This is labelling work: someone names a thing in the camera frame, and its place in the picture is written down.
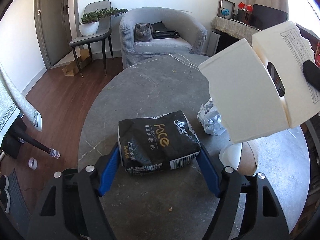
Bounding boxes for green patterned tablecloth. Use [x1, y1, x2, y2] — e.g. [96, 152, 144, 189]
[0, 66, 42, 142]

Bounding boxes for grey cat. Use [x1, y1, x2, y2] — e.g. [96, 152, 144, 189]
[134, 23, 153, 42]

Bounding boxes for beige lace sideboard cloth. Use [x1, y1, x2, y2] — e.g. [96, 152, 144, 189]
[211, 16, 260, 41]

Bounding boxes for grey dining chair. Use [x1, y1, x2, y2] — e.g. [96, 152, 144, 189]
[68, 0, 115, 78]

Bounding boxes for cardboard box on floor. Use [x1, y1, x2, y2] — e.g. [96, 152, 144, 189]
[62, 49, 92, 76]

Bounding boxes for torn white paper box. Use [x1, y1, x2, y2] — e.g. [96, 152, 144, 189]
[199, 21, 319, 143]

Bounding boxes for grey door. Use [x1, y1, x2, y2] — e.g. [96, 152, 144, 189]
[34, 0, 74, 70]

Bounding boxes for black bag on armchair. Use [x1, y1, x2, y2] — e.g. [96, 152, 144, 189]
[151, 21, 180, 39]

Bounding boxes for black table leg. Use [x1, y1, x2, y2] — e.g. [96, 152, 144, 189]
[12, 125, 61, 159]

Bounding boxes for black monitor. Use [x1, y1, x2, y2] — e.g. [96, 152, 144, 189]
[250, 4, 288, 30]

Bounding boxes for tape roll on floor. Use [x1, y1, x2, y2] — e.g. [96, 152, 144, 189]
[28, 157, 38, 170]

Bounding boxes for black face tissue pack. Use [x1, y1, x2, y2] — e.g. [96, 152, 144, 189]
[118, 111, 201, 175]

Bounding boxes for small crumpled paper wad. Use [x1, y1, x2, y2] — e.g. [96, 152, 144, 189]
[197, 98, 226, 136]

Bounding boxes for grey armchair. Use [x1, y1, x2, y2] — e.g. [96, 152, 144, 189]
[119, 7, 207, 69]

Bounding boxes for small blue globe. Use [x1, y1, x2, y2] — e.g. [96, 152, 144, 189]
[221, 8, 230, 18]

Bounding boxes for framed picture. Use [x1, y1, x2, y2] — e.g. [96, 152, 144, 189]
[217, 0, 235, 18]

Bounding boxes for small red flags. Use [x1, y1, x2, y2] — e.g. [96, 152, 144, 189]
[238, 2, 253, 13]

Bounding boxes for potted green plant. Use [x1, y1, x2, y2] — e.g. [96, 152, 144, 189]
[79, 7, 128, 37]

